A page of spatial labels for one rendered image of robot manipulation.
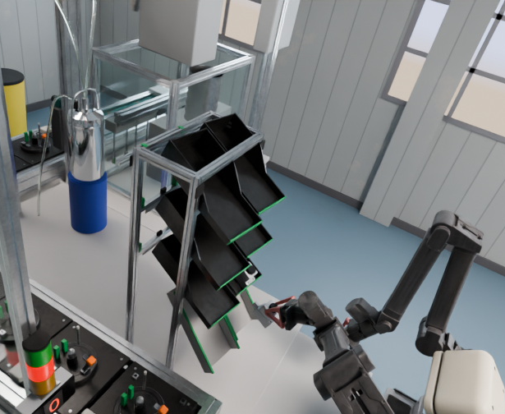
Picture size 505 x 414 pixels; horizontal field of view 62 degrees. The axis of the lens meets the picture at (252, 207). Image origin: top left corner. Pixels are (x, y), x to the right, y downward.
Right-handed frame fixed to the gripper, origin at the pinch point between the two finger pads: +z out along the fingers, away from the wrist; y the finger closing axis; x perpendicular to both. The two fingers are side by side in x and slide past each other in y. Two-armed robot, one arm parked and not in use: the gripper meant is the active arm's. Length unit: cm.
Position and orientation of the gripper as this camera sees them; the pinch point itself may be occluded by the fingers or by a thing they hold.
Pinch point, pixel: (271, 309)
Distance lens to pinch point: 134.0
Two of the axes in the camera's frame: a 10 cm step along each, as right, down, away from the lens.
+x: 1.7, 9.6, 2.0
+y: -5.9, 2.6, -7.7
